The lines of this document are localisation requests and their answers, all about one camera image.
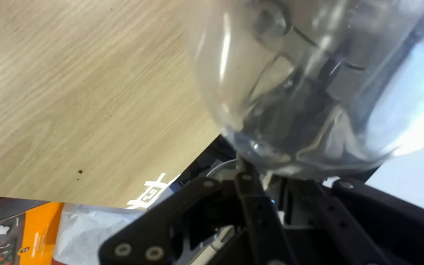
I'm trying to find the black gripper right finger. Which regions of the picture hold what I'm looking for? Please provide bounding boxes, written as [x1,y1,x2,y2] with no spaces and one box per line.
[281,177,424,265]

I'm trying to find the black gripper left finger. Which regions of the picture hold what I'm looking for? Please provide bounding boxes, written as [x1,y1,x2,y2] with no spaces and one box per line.
[99,159,286,265]

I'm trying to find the clear wine glass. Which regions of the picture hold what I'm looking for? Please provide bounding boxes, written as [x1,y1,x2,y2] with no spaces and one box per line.
[192,0,424,180]

